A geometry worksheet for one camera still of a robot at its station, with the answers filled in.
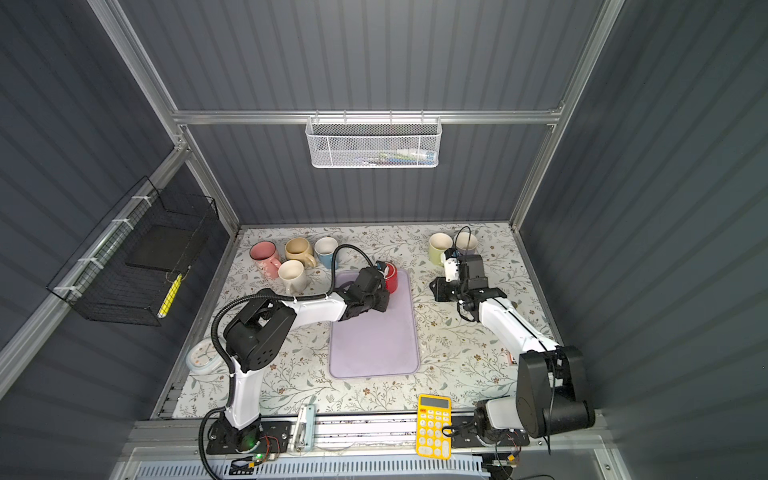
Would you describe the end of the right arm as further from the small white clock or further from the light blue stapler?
the small white clock

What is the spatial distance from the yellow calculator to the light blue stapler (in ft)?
0.88

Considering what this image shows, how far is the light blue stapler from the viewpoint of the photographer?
Result: 0.72 meters

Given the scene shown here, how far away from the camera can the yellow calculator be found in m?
Result: 0.72
